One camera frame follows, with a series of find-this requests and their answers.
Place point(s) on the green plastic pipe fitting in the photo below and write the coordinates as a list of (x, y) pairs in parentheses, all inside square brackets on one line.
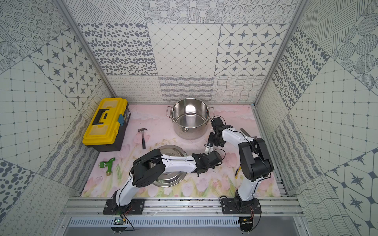
[(108, 165)]

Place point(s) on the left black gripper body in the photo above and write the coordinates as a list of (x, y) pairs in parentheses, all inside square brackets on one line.
[(213, 158)]

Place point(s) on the right small circuit board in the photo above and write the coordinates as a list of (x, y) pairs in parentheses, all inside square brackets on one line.
[(245, 221)]

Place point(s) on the yellow black toolbox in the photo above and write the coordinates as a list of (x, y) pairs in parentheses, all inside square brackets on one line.
[(107, 128)]

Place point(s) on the dark hex key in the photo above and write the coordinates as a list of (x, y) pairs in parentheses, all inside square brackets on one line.
[(247, 134)]

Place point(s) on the left small circuit board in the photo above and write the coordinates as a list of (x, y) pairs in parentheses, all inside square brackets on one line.
[(119, 222)]

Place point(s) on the small circuit board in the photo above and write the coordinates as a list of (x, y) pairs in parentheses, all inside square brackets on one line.
[(119, 222), (245, 221)]

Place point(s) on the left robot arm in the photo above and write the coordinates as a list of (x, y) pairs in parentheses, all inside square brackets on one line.
[(148, 168)]

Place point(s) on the stainless steel pot lid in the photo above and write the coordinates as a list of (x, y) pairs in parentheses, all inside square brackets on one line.
[(172, 178)]

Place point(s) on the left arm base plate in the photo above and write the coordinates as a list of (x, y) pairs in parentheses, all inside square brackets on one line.
[(124, 206)]

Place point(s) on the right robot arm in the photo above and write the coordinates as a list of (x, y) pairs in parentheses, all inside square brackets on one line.
[(255, 161)]

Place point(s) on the black hammer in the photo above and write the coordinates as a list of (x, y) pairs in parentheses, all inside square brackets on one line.
[(142, 130)]

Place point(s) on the aluminium front rail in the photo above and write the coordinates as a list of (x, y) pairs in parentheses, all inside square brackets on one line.
[(187, 206)]

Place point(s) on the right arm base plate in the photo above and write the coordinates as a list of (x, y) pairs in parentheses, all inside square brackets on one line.
[(237, 206)]

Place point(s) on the yellow handled pliers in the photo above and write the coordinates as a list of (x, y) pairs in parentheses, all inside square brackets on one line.
[(237, 172)]

